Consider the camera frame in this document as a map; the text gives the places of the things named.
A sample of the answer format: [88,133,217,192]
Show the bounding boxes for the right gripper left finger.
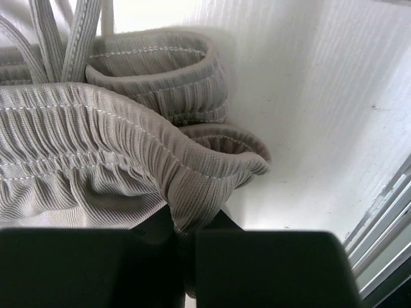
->
[1,207,185,307]

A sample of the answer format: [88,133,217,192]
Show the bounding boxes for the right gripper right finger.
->
[195,213,363,307]

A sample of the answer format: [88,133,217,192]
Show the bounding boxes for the grey trousers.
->
[1,1,271,297]

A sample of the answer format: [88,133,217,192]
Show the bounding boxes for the aluminium table frame rail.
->
[343,158,410,307]

